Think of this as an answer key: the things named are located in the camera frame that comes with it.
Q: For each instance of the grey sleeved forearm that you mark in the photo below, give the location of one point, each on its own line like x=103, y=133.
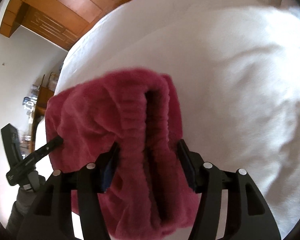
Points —
x=19, y=210

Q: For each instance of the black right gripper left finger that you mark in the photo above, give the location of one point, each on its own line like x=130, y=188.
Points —
x=50, y=216

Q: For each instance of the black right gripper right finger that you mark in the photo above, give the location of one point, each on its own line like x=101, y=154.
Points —
x=248, y=214

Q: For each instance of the white bed sheet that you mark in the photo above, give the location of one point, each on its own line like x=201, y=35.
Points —
x=236, y=68

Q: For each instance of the crimson fleece pants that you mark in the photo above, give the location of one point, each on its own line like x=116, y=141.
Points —
x=149, y=197

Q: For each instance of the wooden wardrobe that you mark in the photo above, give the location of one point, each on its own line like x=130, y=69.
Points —
x=62, y=22

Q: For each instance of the cluttered wooden side table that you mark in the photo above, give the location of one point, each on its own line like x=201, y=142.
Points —
x=35, y=106

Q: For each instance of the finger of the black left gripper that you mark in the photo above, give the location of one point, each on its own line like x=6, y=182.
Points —
x=47, y=148

